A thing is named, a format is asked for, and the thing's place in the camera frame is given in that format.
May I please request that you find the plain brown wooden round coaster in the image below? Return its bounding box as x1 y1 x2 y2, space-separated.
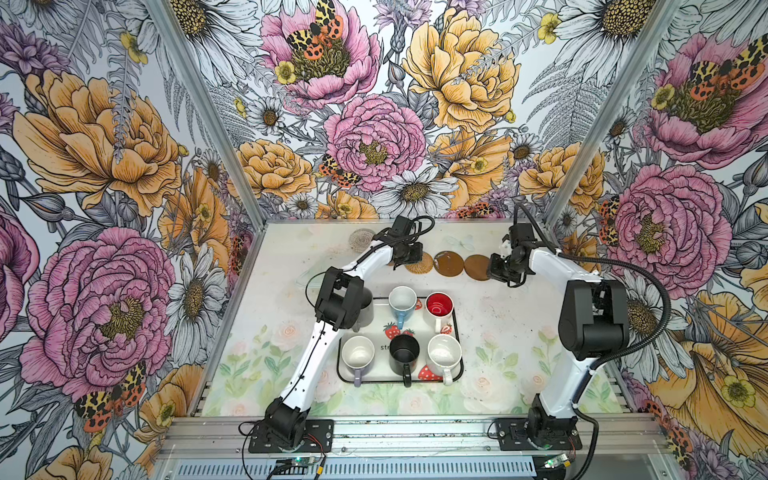
464 254 490 281

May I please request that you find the woven rattan round coaster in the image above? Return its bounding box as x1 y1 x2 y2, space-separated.
405 252 434 275

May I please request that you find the scratched brown wooden round coaster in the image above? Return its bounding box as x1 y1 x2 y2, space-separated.
433 251 465 278

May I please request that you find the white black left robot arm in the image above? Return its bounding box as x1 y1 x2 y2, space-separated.
258 215 435 450

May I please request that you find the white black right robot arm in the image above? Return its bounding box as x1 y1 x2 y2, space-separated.
487 223 629 449

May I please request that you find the light blue mug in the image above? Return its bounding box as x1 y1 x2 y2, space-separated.
388 286 418 330

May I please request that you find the red inside white mug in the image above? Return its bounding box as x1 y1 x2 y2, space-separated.
424 292 454 334

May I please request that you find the grey mug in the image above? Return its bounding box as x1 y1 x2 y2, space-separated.
352 294 374 332

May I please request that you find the white strawberry serving tray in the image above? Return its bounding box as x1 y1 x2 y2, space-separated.
336 297 464 387

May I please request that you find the black mug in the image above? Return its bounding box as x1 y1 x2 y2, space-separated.
389 334 420 388

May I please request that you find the green circuit board right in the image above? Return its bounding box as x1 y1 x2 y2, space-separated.
542 453 571 469

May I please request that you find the green circuit board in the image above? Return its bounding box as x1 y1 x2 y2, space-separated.
275 456 323 469
542 453 571 469

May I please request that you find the green circuit board left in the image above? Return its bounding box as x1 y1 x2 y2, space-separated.
275 456 323 469

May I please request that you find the white mug purple handle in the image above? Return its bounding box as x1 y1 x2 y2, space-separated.
341 335 376 388

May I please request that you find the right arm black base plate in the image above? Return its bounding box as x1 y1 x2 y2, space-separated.
494 417 583 451

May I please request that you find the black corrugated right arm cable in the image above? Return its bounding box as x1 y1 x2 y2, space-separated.
515 203 672 480

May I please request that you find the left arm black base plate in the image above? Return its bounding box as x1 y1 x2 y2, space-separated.
246 419 335 454

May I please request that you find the aluminium front rail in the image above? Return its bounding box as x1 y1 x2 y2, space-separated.
158 413 668 460

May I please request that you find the aluminium frame corner post right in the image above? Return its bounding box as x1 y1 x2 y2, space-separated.
544 0 682 227

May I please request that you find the aluminium frame corner post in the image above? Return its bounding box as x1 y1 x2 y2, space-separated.
147 1 266 234
544 0 682 227

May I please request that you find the aluminium frame corner post left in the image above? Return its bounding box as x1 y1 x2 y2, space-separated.
147 1 266 234

